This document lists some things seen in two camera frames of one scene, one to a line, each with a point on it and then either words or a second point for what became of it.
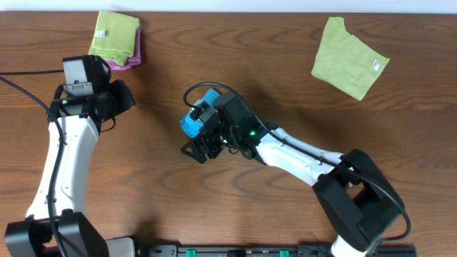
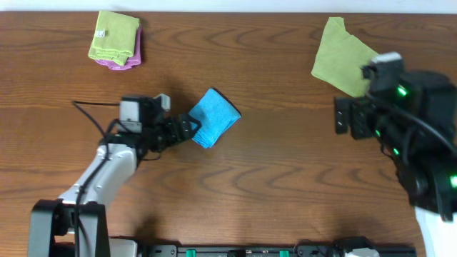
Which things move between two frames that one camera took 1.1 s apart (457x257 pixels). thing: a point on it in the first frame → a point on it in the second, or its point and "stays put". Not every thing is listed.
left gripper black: (127, 98) → (177, 135)
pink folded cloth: (136, 59) stays put
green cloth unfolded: (347, 62) stays put
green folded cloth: (114, 37) stays put
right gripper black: (205, 139) → (359, 110)
